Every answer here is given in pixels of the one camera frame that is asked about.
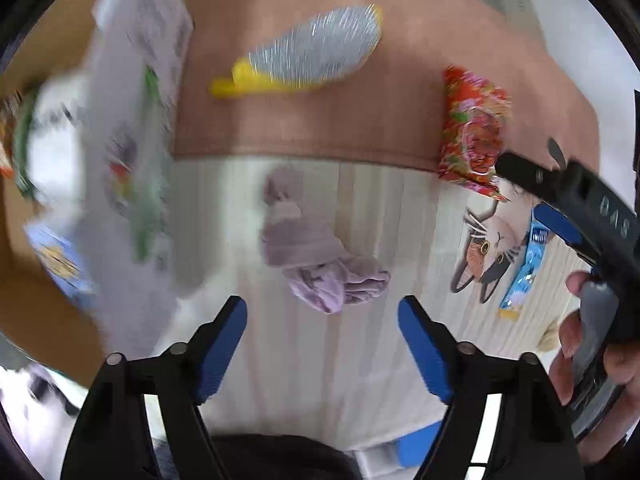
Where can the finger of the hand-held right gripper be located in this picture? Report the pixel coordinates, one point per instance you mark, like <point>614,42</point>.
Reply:
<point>535,175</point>
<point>555,222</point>

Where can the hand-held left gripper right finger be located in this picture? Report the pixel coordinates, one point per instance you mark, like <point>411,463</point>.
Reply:
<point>425,355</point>

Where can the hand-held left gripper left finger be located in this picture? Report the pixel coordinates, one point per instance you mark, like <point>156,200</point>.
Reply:
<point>224,355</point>

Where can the red patterned snack packet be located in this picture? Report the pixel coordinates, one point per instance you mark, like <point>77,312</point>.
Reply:
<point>470,130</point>

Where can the lilac sock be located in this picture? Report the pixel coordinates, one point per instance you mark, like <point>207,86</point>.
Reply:
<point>335,282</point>

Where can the mauve knitted sock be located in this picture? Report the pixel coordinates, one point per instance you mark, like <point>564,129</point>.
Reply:
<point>295,230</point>

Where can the person's right hand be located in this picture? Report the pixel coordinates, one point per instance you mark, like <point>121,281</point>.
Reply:
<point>567,355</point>

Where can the blue snack packet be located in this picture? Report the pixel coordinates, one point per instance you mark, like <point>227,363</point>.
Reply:
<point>525,270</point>

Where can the cat face mat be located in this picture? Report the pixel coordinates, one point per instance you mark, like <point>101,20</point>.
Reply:
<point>492,250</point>

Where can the cardboard box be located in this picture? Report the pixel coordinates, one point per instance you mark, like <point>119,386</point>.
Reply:
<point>30,290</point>

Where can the white plastic bag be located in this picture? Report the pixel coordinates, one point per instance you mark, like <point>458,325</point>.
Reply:
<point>125,160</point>

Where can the pinkish brown mat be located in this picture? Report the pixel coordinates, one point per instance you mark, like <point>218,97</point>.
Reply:
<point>310,125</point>

